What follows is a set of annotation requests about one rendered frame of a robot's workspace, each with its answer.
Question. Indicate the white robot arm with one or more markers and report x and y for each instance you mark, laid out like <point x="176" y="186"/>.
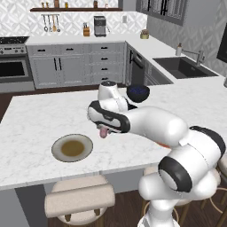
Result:
<point x="177" y="153"/>

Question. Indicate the pink sausage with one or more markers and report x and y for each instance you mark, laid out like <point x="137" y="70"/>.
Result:
<point x="103" y="133"/>

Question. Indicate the grey plate with brown centre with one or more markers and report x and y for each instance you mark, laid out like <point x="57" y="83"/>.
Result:
<point x="72" y="147"/>

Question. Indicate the dark blue bowl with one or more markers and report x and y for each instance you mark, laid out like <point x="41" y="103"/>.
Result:
<point x="138" y="94"/>

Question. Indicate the orange plate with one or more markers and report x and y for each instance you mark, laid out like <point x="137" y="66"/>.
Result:
<point x="163" y="144"/>

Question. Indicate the grey cupboard run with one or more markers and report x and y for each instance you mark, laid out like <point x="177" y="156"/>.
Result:
<point x="76" y="65"/>

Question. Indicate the black dishwasher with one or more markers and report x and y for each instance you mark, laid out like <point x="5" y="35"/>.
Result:
<point x="136" y="69"/>

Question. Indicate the grey cupboard under sink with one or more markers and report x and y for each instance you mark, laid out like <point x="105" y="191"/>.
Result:
<point x="156" y="77"/>

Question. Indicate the dark sink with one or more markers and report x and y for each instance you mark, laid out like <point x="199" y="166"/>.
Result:
<point x="184" y="68"/>

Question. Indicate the wooden knife block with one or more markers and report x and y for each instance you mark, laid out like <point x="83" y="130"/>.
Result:
<point x="86" y="30"/>

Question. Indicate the silver coffee machine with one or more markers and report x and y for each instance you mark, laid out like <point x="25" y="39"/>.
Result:
<point x="100" y="26"/>

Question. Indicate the yellow pot with plant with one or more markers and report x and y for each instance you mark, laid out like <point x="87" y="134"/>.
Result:
<point x="144" y="35"/>

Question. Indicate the silver oven with hob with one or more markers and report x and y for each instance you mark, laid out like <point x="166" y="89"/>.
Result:
<point x="14" y="65"/>

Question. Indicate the white soap dispenser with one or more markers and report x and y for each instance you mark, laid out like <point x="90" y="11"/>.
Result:
<point x="178" y="50"/>

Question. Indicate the hanging dark spoon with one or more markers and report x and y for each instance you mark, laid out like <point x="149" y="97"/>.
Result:
<point x="58" y="26"/>

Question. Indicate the hanging wooden spatula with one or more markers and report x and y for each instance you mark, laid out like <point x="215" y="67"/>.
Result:
<point x="54" y="25"/>

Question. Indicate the hanging silver spoon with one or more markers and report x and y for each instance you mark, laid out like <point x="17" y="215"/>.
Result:
<point x="49" y="25"/>

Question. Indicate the hanging silver ladle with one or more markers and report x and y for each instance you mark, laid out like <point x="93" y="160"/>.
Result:
<point x="45" y="25"/>

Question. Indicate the silver tap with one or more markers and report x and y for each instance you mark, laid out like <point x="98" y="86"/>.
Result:
<point x="198" y="56"/>

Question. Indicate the dark wooden shelf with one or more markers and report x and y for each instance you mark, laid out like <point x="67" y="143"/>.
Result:
<point x="76" y="9"/>

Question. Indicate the dark brown jar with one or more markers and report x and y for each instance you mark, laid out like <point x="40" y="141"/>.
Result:
<point x="95" y="4"/>

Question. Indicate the yellow jar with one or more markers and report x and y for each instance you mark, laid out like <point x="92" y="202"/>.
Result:
<point x="66" y="4"/>

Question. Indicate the large brown jar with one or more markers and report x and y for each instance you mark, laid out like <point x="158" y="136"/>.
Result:
<point x="56" y="3"/>

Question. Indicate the dark window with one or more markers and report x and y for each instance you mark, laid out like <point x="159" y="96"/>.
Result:
<point x="222" y="47"/>

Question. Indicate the white wall socket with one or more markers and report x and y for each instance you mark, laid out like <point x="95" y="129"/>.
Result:
<point x="124" y="19"/>

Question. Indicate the rail for hanging tools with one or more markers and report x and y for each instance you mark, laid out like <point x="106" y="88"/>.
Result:
<point x="50" y="14"/>

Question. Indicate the grey wall cupboards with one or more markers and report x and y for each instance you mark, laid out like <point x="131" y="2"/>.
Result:
<point x="165" y="10"/>

